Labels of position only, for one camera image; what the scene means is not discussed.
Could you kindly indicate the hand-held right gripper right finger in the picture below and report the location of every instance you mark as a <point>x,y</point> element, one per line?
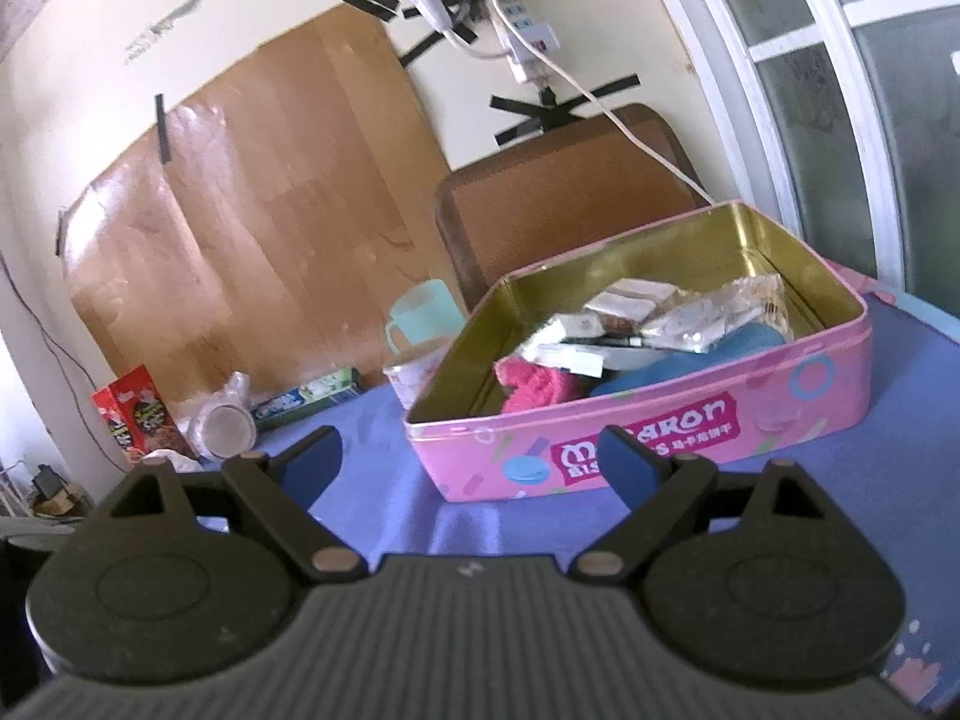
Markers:
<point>630,466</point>

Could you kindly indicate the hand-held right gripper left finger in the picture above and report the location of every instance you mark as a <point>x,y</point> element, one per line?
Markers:
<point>315,465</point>

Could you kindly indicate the blue soft cloth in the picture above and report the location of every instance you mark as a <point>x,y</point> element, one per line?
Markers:
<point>675,367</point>

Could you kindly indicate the pink fluffy cloth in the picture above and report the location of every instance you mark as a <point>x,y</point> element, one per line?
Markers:
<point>536,386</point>

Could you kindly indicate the pink biscuit tin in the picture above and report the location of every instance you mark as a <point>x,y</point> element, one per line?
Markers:
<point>750,390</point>

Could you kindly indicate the small white sachet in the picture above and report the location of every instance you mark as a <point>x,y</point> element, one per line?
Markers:
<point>624,298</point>

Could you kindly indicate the green toothpaste box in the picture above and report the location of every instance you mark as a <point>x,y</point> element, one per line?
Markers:
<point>307,394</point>

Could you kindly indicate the bagged paper cups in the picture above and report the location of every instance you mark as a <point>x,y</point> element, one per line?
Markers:
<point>221,420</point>

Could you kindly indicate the small white red-print cup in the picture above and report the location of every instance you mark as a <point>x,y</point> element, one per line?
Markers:
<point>412,379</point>

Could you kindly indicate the white tissue pack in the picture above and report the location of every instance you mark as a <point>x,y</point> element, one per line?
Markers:
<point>169,459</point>

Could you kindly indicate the green plastic mug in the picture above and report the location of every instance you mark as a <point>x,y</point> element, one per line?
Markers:
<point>420,315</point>

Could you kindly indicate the red snack box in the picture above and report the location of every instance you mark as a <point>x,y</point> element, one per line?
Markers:
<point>135,412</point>

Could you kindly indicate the dark small device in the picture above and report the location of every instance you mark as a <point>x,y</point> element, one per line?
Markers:
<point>49,481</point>

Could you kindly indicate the brown chair back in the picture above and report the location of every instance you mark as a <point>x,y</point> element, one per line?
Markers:
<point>540,202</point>

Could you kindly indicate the blue printed tablecloth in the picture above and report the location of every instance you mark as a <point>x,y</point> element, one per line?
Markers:
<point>915,465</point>

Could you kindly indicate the black tape cross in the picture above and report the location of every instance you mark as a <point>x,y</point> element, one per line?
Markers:
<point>442,34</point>
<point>559,105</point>

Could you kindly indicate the white framed window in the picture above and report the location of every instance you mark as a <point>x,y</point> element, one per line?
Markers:
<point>825,90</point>

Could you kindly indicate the white power strip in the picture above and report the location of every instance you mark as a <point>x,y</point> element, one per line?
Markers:
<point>521,26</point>

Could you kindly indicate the wood-pattern wall sheet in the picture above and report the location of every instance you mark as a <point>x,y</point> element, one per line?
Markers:
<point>262,240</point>

